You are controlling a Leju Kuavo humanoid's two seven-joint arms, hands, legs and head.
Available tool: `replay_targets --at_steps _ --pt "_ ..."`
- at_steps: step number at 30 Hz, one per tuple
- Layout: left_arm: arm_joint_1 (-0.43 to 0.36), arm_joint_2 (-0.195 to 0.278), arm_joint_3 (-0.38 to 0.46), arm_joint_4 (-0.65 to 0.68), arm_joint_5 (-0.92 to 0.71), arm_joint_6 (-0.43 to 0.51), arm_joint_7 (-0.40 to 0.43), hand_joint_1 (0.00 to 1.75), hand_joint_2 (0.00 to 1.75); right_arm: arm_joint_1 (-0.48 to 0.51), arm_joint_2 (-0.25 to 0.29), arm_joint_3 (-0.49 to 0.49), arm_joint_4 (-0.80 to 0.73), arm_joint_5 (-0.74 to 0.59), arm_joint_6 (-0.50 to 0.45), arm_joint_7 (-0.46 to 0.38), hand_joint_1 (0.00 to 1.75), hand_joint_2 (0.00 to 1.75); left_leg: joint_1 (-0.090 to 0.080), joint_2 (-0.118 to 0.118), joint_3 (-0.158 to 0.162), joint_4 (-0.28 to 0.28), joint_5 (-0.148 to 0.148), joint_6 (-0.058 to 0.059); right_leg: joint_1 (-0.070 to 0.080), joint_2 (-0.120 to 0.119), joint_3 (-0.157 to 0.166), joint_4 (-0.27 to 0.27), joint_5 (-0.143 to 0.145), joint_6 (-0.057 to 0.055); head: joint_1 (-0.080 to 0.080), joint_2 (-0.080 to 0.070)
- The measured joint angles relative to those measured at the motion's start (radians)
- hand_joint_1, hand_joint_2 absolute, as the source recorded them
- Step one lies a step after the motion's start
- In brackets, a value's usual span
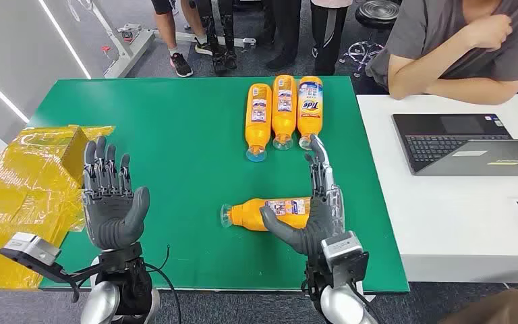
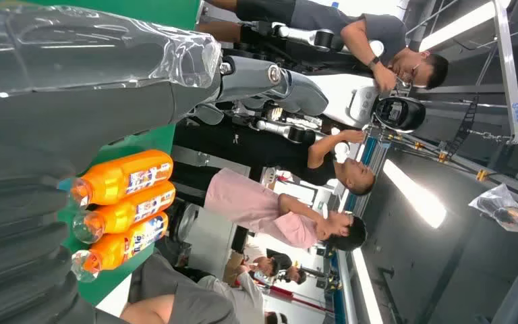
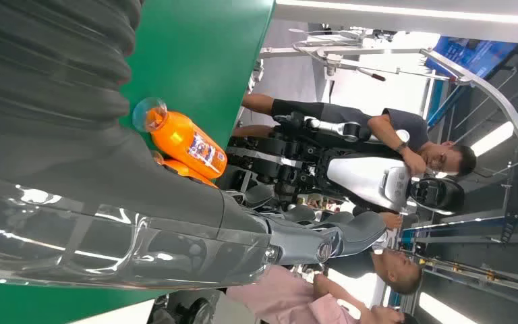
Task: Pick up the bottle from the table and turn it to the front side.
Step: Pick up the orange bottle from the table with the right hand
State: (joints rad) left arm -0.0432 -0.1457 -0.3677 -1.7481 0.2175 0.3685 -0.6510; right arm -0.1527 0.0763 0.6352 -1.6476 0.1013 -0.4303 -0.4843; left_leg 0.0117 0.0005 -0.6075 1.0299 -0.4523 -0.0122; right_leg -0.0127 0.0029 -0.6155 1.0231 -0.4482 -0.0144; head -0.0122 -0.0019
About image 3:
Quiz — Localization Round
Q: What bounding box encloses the green table mat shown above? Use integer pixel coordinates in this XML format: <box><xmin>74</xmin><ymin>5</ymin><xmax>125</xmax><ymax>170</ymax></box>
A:
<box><xmin>0</xmin><ymin>0</ymin><xmax>277</xmax><ymax>324</ymax></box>

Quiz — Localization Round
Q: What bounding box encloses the black white humanoid robot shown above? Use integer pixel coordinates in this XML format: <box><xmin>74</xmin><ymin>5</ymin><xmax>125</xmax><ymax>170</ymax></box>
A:
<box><xmin>223</xmin><ymin>111</ymin><xmax>465</xmax><ymax>218</ymax></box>

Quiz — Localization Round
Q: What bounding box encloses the orange detergent bottle bluish cap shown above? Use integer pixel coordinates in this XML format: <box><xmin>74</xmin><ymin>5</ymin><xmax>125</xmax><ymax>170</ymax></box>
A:
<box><xmin>132</xmin><ymin>97</ymin><xmax>229</xmax><ymax>181</ymax></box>

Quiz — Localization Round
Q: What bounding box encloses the ceiling light panel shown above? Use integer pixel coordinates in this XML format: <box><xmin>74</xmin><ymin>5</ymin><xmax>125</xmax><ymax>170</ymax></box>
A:
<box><xmin>471</xmin><ymin>120</ymin><xmax>515</xmax><ymax>157</ymax></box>
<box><xmin>420</xmin><ymin>292</ymin><xmax>479</xmax><ymax>324</ymax></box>

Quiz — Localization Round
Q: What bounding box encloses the orange detergent bottle clear cap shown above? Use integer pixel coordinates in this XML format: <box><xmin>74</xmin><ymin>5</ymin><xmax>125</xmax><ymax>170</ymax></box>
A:
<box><xmin>151</xmin><ymin>151</ymin><xmax>219</xmax><ymax>189</ymax></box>

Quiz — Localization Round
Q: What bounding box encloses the person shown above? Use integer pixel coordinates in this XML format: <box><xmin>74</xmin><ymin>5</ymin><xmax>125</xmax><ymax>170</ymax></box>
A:
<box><xmin>326</xmin><ymin>248</ymin><xmax>423</xmax><ymax>296</ymax></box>
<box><xmin>232</xmin><ymin>92</ymin><xmax>478</xmax><ymax>178</ymax></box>
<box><xmin>227</xmin><ymin>266</ymin><xmax>418</xmax><ymax>324</ymax></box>

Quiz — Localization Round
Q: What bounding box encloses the blue display screen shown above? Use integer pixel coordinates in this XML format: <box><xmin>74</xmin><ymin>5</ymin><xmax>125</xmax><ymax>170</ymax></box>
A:
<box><xmin>426</xmin><ymin>35</ymin><xmax>518</xmax><ymax>79</ymax></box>

